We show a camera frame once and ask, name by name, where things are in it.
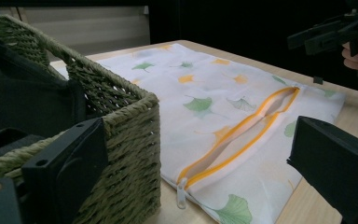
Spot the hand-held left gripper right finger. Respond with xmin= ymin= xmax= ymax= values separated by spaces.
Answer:
xmin=287 ymin=116 xmax=358 ymax=224

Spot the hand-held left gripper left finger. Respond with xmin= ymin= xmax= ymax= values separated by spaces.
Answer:
xmin=21 ymin=117 xmax=109 ymax=224

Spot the white leaf-print mesh laundry bag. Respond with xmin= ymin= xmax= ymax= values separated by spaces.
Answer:
xmin=97 ymin=42 xmax=347 ymax=224

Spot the green woven basket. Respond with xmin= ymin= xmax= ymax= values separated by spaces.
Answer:
xmin=0 ymin=14 xmax=162 ymax=224

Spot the dark cloth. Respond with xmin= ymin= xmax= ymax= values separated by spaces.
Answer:
xmin=0 ymin=24 xmax=87 ymax=162

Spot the white window blind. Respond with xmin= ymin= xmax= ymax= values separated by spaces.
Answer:
xmin=0 ymin=6 xmax=151 ymax=62

